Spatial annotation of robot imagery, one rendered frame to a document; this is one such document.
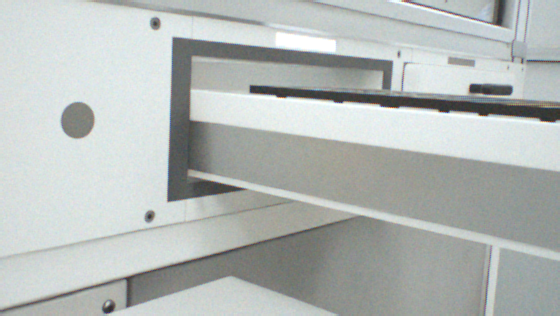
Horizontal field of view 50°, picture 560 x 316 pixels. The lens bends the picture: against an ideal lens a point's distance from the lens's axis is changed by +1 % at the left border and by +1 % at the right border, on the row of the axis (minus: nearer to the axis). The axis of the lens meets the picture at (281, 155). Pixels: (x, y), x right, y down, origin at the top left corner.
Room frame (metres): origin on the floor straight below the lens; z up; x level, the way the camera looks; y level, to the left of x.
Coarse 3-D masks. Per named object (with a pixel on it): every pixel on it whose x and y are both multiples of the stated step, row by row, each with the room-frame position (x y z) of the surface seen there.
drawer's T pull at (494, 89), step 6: (474, 84) 0.73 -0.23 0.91; (480, 84) 0.73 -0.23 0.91; (486, 84) 0.70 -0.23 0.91; (492, 84) 0.70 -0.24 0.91; (498, 84) 0.72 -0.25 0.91; (504, 84) 0.73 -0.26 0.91; (510, 84) 0.75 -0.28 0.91; (474, 90) 0.73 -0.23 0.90; (480, 90) 0.71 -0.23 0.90; (486, 90) 0.70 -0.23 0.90; (492, 90) 0.70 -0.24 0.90; (498, 90) 0.72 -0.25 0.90; (504, 90) 0.73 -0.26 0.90; (510, 90) 0.75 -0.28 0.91
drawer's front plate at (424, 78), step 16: (416, 64) 0.64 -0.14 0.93; (416, 80) 0.64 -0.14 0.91; (432, 80) 0.66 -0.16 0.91; (448, 80) 0.69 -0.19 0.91; (464, 80) 0.73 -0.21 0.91; (480, 80) 0.76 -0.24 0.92; (496, 80) 0.81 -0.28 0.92; (512, 80) 0.85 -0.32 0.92; (480, 96) 0.77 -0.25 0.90; (496, 96) 0.81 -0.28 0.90; (512, 96) 0.86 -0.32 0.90
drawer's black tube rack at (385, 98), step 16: (288, 96) 0.42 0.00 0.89; (304, 96) 0.41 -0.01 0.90; (320, 96) 0.40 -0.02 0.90; (336, 96) 0.39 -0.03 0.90; (352, 96) 0.38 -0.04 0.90; (368, 96) 0.37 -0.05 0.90; (384, 96) 0.37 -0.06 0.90; (400, 96) 0.37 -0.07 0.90; (416, 96) 0.39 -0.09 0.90; (432, 96) 0.41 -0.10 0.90; (448, 96) 0.43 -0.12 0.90; (464, 96) 0.49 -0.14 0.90; (448, 112) 0.43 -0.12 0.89; (480, 112) 0.33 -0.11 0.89; (496, 112) 0.32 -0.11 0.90; (512, 112) 0.32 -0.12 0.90; (528, 112) 0.31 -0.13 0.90
